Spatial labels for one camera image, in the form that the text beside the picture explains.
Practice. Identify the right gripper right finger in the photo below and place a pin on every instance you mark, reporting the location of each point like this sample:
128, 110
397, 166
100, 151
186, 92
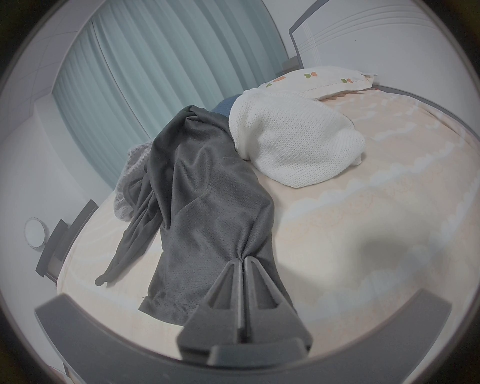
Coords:
262, 322

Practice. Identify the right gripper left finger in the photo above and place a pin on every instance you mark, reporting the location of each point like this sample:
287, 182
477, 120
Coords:
225, 326

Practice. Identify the black T-shirt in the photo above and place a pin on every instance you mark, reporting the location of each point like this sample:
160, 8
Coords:
202, 195

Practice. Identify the bed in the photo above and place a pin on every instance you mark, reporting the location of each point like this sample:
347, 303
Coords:
375, 225

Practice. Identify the grey garment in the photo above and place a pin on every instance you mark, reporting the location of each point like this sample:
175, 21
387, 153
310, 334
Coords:
129, 176

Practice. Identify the black chest of drawers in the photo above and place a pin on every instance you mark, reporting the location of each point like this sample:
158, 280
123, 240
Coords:
63, 240

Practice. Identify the white knit garment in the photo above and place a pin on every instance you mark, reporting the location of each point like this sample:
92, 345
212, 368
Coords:
296, 135

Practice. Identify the white trash bin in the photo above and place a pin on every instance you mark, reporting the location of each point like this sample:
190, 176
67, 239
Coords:
35, 233

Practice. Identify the dark blue garment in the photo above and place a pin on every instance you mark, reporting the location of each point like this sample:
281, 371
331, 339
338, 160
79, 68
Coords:
225, 107

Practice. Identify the white printed pillow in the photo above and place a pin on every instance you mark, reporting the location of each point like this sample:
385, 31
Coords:
318, 80

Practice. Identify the blue-green curtain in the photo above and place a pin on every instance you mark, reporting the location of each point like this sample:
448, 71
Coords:
180, 56
82, 112

